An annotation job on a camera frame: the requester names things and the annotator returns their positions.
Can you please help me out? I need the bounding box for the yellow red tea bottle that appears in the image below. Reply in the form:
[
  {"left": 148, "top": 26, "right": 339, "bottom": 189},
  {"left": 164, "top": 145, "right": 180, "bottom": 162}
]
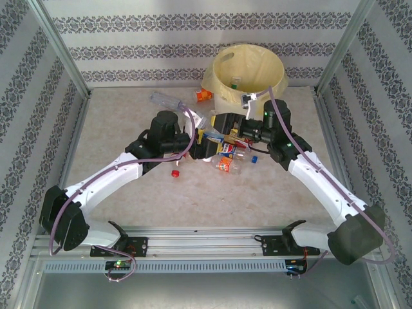
[{"left": 225, "top": 128, "right": 255, "bottom": 146}]

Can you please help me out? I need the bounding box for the Pepsi label plastic bottle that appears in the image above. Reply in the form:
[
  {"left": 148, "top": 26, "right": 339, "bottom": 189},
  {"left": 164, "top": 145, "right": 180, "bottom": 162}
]
[{"left": 221, "top": 143, "right": 252, "bottom": 160}]

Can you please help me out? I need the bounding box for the orange label soda bottle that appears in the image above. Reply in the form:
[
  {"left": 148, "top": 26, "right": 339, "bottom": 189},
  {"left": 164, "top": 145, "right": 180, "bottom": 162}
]
[{"left": 214, "top": 156, "right": 244, "bottom": 176}]

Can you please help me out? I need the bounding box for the clear unlabelled plastic bottle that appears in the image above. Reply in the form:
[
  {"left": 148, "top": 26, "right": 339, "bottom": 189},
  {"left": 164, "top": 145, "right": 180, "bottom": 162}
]
[{"left": 149, "top": 91, "right": 188, "bottom": 112}]

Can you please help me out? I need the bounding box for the orange NFC juice bottle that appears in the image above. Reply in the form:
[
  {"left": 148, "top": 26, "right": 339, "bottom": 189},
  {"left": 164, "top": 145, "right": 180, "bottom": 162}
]
[{"left": 192, "top": 88, "right": 214, "bottom": 103}]

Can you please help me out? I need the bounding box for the white plastic bin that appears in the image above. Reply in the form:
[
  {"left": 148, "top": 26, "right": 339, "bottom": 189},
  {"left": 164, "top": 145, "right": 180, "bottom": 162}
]
[{"left": 209, "top": 43, "right": 287, "bottom": 113}]

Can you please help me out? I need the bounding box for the right circuit board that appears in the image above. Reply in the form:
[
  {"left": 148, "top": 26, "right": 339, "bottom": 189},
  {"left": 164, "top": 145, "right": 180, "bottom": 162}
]
[{"left": 285, "top": 259, "right": 307, "bottom": 277}]

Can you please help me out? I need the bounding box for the circuit board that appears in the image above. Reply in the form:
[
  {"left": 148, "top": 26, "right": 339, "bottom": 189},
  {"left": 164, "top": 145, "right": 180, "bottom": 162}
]
[
  {"left": 285, "top": 259, "right": 307, "bottom": 277},
  {"left": 105, "top": 260, "right": 133, "bottom": 270}
]

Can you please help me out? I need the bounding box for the left circuit board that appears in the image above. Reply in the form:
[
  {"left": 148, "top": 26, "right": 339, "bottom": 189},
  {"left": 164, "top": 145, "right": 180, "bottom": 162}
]
[{"left": 105, "top": 260, "right": 133, "bottom": 270}]

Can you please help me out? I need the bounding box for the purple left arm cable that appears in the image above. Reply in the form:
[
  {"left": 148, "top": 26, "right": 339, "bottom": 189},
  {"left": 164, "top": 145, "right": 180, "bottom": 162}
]
[{"left": 48, "top": 106, "right": 198, "bottom": 283}]

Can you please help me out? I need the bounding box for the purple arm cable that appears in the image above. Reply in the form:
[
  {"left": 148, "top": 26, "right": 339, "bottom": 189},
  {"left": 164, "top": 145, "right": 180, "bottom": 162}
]
[
  {"left": 48, "top": 106, "right": 198, "bottom": 283},
  {"left": 256, "top": 86, "right": 397, "bottom": 277}
]

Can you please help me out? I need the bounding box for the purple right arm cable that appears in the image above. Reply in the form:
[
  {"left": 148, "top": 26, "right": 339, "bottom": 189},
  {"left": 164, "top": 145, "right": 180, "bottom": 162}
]
[{"left": 256, "top": 86, "right": 397, "bottom": 277}]

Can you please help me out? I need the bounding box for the aluminium right side rail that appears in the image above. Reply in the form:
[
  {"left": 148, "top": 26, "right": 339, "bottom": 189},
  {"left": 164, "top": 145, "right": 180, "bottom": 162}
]
[{"left": 314, "top": 89, "right": 380, "bottom": 232}]

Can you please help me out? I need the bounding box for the aluminium left side rail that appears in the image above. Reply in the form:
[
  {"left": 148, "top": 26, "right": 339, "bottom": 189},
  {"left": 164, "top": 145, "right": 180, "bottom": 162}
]
[{"left": 41, "top": 91, "right": 93, "bottom": 238}]

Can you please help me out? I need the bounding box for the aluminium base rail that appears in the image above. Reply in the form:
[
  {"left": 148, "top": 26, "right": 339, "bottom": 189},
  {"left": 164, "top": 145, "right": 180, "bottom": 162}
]
[{"left": 32, "top": 226, "right": 379, "bottom": 258}]

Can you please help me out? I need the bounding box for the aluminium right frame post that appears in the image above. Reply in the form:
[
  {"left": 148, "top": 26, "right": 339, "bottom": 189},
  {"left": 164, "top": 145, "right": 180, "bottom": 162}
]
[{"left": 315, "top": 0, "right": 377, "bottom": 97}]

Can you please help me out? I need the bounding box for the aluminium frame post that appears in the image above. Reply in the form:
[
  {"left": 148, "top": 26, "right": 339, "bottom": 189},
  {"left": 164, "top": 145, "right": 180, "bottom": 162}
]
[
  {"left": 315, "top": 0, "right": 377, "bottom": 97},
  {"left": 27, "top": 0, "right": 91, "bottom": 97}
]

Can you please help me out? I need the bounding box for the grey slotted cable duct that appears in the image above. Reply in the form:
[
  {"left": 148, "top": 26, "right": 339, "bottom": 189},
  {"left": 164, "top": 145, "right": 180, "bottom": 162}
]
[{"left": 42, "top": 259, "right": 308, "bottom": 274}]

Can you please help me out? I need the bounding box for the aluminium left frame post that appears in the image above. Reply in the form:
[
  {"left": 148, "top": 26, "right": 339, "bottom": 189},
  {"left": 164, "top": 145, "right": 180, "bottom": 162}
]
[{"left": 27, "top": 0, "right": 91, "bottom": 97}]

